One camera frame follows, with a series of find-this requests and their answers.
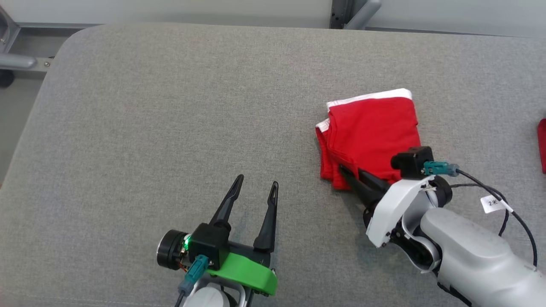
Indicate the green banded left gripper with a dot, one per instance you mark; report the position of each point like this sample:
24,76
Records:
247,273

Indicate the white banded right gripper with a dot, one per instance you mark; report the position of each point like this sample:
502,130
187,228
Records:
396,209

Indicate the red white plain garment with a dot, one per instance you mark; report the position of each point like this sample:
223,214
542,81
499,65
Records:
371,132

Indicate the red jersey with black lettering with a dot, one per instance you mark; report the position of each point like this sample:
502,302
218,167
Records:
542,145

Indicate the grey fabric sofa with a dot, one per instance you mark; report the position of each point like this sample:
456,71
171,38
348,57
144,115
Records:
170,128

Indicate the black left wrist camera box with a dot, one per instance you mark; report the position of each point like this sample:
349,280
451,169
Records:
209,245

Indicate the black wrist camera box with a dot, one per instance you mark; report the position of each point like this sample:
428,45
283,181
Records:
411,162
209,245

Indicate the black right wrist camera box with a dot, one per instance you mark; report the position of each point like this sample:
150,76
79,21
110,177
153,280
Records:
411,162

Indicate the grey metal partition post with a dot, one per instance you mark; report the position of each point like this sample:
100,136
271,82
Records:
354,13

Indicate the grey metal base frame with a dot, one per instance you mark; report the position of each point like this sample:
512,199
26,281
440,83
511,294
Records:
17,62

